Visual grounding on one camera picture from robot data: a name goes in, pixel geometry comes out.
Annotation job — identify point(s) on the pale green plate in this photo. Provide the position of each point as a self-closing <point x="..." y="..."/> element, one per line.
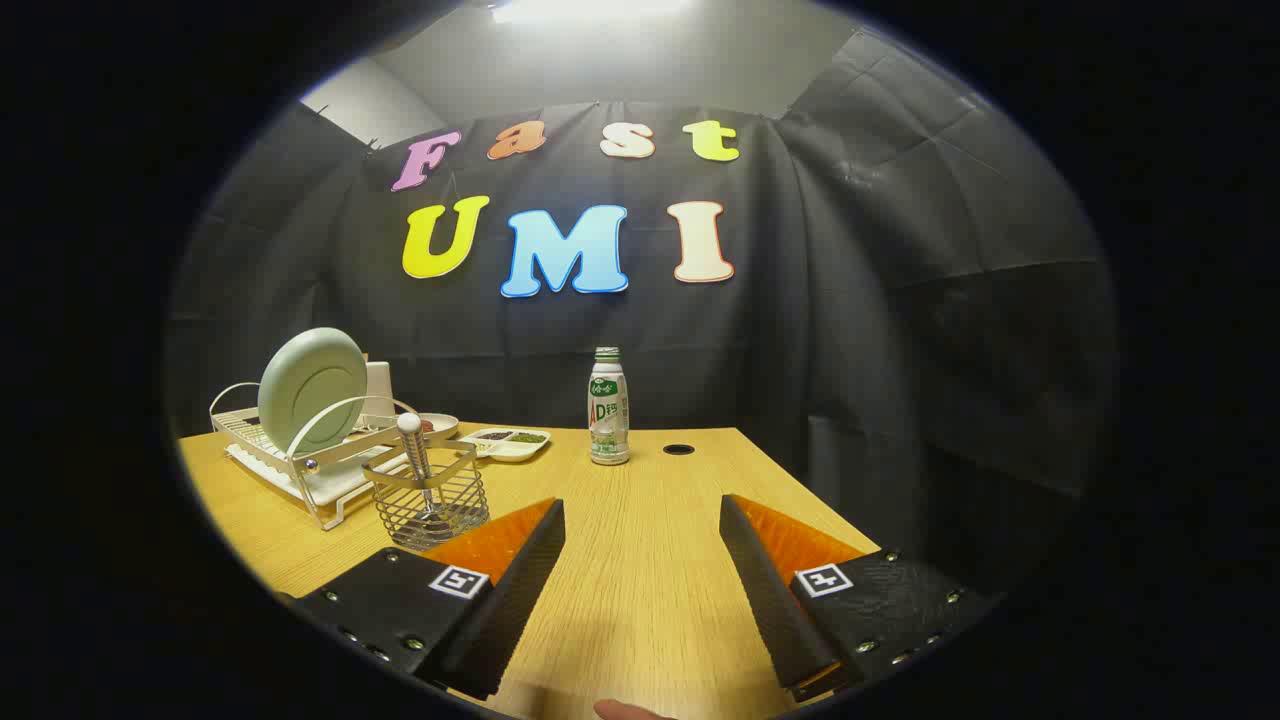
<point x="310" y="385"/>

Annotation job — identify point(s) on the white divided tray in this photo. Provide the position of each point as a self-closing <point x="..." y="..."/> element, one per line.
<point x="505" y="449"/>

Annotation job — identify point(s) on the white drink bottle green label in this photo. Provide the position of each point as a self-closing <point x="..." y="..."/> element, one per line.
<point x="608" y="410"/>

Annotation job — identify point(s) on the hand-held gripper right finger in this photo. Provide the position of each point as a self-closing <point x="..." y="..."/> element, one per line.
<point x="765" y="590"/>

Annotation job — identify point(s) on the black backdrop cloth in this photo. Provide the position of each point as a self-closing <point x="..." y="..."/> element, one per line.
<point x="850" y="350"/>

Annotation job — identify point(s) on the ceiling light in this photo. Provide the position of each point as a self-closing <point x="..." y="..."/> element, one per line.
<point x="590" y="8"/>

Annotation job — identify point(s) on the small beige plate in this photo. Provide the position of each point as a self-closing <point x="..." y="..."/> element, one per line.
<point x="446" y="425"/>

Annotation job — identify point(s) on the white toaster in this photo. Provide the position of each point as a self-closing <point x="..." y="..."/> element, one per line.
<point x="380" y="395"/>

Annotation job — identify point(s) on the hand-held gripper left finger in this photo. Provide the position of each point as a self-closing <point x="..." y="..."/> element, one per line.
<point x="520" y="590"/>

